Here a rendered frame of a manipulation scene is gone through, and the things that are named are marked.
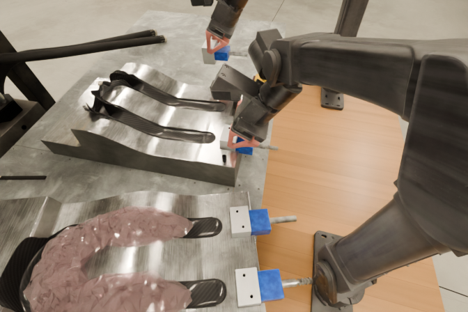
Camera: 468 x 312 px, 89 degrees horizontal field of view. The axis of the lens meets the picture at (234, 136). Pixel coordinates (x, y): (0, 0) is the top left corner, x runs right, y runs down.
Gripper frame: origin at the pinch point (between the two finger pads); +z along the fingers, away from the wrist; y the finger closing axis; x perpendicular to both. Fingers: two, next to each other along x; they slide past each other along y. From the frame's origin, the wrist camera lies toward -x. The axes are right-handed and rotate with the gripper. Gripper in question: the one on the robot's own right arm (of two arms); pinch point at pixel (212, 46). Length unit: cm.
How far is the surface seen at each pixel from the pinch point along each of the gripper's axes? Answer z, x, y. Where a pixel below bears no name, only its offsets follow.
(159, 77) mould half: 9.2, -9.3, 12.6
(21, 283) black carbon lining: 14, -11, 64
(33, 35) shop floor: 200, -177, -141
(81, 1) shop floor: 201, -177, -232
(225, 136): -2.2, 10.9, 30.4
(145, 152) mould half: 8.7, -3.1, 36.3
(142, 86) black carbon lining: 9.7, -11.8, 18.1
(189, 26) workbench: 24.0, -12.9, -39.9
